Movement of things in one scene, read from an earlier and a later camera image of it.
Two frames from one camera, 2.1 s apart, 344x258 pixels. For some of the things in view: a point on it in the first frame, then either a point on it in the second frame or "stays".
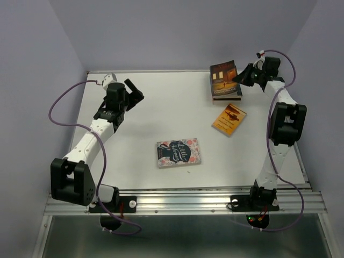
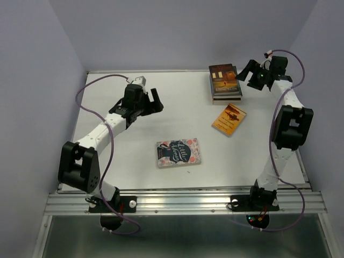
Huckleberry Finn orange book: (229, 120) stays
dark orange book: (221, 76) stays
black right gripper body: (256, 73) stays
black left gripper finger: (136, 96) -> (158, 105)
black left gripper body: (124, 104) -> (144, 107)
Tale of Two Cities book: (226, 100) stays
